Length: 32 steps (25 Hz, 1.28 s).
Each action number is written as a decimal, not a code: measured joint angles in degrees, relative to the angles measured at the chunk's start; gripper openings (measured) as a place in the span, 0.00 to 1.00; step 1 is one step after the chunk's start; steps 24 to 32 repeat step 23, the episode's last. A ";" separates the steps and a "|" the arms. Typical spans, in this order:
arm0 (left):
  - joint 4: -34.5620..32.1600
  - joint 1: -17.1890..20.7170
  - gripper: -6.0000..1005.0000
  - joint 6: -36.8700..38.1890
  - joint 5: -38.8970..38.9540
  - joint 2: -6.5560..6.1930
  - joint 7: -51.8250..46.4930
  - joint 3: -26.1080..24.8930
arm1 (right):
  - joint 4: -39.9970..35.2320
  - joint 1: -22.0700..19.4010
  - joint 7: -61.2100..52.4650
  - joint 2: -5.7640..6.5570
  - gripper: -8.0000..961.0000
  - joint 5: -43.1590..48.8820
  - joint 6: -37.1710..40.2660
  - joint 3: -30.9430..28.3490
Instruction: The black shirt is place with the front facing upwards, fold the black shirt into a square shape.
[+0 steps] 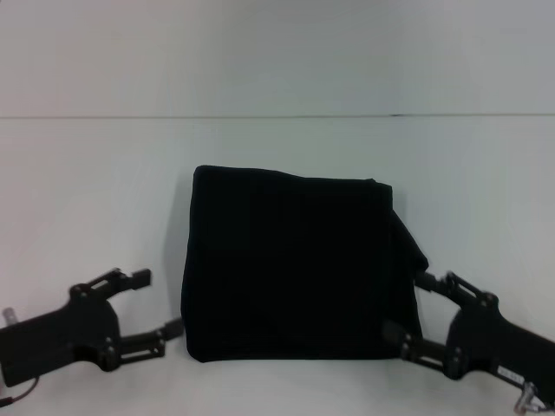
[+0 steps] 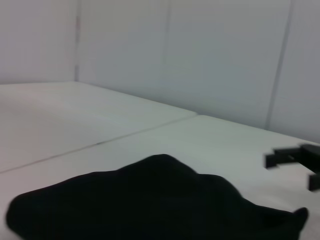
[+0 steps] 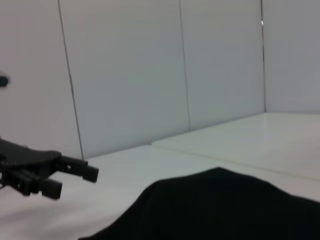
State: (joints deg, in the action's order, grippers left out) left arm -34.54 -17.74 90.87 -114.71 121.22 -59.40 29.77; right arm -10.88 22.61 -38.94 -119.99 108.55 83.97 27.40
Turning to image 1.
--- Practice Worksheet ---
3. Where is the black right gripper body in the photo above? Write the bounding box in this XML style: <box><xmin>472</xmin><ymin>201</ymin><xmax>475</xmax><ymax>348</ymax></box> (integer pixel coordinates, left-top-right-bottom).
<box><xmin>446</xmin><ymin>294</ymin><xmax>555</xmax><ymax>387</ymax></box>

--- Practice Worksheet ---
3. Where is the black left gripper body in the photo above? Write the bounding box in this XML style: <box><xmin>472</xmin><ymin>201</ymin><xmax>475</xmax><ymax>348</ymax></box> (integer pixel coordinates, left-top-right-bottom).
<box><xmin>0</xmin><ymin>283</ymin><xmax>121</xmax><ymax>387</ymax></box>

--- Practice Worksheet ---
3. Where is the black shirt with FREE print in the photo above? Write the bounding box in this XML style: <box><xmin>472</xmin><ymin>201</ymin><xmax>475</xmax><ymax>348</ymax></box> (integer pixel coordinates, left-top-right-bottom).
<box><xmin>180</xmin><ymin>164</ymin><xmax>430</xmax><ymax>361</ymax></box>

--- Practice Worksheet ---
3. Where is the silver right arm cable plug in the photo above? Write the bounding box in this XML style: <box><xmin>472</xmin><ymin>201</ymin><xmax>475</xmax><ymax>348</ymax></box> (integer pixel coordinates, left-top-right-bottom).
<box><xmin>511</xmin><ymin>380</ymin><xmax>550</xmax><ymax>413</ymax></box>

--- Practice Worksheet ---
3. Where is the thin black left gripper cable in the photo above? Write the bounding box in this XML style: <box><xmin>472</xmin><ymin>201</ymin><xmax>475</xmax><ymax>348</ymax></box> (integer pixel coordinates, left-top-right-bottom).
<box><xmin>0</xmin><ymin>375</ymin><xmax>41</xmax><ymax>402</ymax></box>

